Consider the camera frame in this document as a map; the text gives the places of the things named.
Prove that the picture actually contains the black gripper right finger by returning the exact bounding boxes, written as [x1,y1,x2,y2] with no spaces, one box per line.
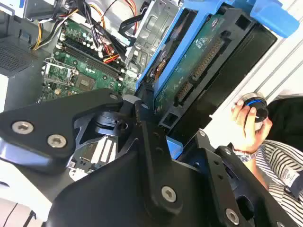
[193,129,299,227]

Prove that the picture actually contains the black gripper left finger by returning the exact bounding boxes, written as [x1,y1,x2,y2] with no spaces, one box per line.
[0,84,185,215]

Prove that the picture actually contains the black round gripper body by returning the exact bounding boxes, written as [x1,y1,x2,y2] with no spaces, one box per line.
[44,149,221,227]

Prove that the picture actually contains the round black blue-ringed tool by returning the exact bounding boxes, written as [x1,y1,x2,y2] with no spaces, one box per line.
[241,93,270,131]

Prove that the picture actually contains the hard disk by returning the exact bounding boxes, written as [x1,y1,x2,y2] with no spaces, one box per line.
[135,0,300,161]

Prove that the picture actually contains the person's bare hand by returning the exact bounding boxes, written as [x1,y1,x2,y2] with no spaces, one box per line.
[231,98,273,155]

